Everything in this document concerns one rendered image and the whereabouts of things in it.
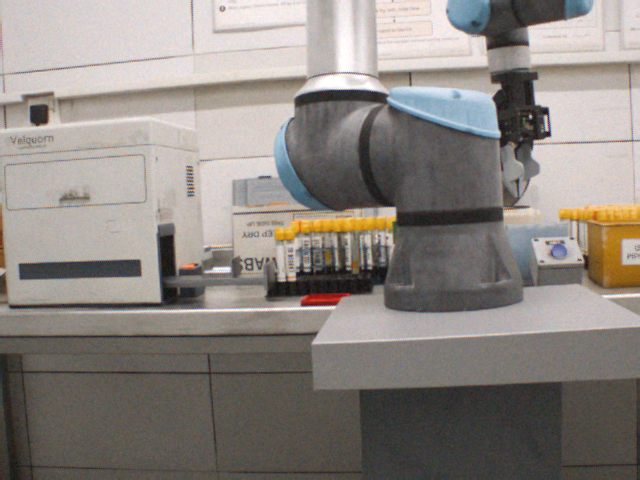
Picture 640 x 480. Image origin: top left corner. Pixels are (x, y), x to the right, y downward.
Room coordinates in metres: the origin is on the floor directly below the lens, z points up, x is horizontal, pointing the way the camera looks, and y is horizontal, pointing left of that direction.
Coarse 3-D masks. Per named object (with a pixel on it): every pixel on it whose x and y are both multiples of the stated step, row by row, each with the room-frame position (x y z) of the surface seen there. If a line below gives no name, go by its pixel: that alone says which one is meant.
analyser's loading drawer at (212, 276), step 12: (204, 264) 1.17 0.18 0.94; (264, 264) 1.15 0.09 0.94; (180, 276) 1.22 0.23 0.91; (192, 276) 1.21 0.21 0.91; (204, 276) 1.17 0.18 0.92; (216, 276) 1.16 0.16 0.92; (228, 276) 1.16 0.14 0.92; (240, 276) 1.18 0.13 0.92; (252, 276) 1.17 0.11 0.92; (264, 276) 1.15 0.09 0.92; (264, 288) 1.15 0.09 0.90
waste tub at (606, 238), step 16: (592, 224) 1.18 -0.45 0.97; (608, 224) 1.10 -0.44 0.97; (624, 224) 1.10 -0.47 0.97; (592, 240) 1.19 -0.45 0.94; (608, 240) 1.11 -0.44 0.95; (624, 240) 1.10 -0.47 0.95; (592, 256) 1.19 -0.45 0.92; (608, 256) 1.11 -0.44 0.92; (624, 256) 1.10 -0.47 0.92; (592, 272) 1.20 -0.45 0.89; (608, 272) 1.11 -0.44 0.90; (624, 272) 1.10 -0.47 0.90
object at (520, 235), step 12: (516, 228) 1.19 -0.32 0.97; (528, 228) 1.19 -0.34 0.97; (540, 228) 1.19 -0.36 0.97; (552, 228) 1.19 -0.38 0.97; (564, 228) 1.19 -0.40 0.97; (516, 240) 1.19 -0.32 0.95; (528, 240) 1.19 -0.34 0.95; (516, 252) 1.19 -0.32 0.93; (528, 252) 1.19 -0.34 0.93; (528, 264) 1.19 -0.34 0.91; (528, 276) 1.19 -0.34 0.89
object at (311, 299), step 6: (312, 294) 1.17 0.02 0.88; (318, 294) 1.16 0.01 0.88; (324, 294) 1.16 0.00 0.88; (330, 294) 1.16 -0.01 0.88; (336, 294) 1.16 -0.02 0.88; (342, 294) 1.16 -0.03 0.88; (348, 294) 1.15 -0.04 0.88; (306, 300) 1.13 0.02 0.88; (312, 300) 1.15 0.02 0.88; (318, 300) 1.15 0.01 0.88; (324, 300) 1.10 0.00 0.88; (330, 300) 1.10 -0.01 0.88; (336, 300) 1.10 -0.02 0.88
